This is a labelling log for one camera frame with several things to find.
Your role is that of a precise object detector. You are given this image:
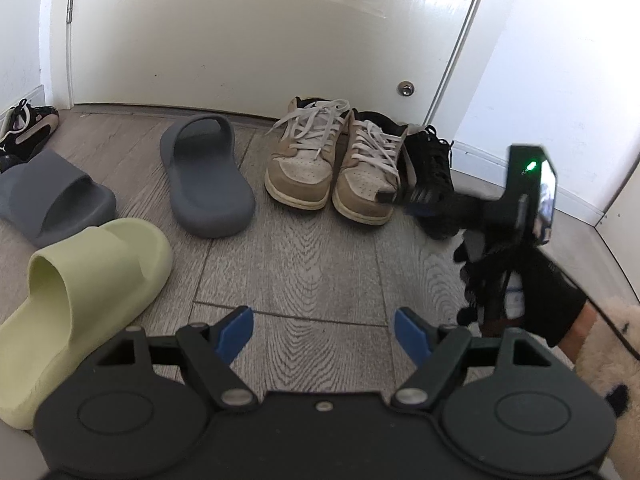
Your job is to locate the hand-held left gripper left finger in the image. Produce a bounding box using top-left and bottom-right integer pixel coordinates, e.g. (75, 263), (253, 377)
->
(92, 306), (261, 408)

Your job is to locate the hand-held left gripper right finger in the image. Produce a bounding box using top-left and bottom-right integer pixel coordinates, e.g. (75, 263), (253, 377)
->
(390, 307), (556, 408)

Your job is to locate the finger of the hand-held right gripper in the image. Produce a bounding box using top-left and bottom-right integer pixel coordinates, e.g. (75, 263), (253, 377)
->
(375, 182), (471, 223)

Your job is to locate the black sneaker white stripe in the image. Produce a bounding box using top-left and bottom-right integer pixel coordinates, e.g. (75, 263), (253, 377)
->
(0, 100), (61, 173)
(397, 125), (466, 241)

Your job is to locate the beige lace-up sneaker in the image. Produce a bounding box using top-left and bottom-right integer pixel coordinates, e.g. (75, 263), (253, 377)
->
(331, 110), (408, 226)
(264, 97), (353, 211)

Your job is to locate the grey slide sandal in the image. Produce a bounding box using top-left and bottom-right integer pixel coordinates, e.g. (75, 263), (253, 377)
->
(0, 149), (117, 248)
(160, 113), (257, 238)

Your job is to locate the light green slide sandal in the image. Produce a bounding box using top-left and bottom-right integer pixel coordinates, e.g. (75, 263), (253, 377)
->
(0, 217), (174, 431)

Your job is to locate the person's right forearm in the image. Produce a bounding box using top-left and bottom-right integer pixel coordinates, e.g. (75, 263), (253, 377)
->
(552, 297), (640, 428)

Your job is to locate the person's right hand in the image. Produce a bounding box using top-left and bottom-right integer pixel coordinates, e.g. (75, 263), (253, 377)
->
(452, 232), (588, 348)

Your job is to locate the white baseboard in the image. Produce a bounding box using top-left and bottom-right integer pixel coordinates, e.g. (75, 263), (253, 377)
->
(0, 84), (48, 121)
(447, 137), (606, 228)

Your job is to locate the white cabinet side panel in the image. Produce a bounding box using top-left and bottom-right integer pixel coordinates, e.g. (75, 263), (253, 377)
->
(595, 157), (640, 286)

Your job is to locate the white panelled door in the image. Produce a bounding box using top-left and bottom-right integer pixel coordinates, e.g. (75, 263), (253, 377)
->
(67, 0), (493, 126)

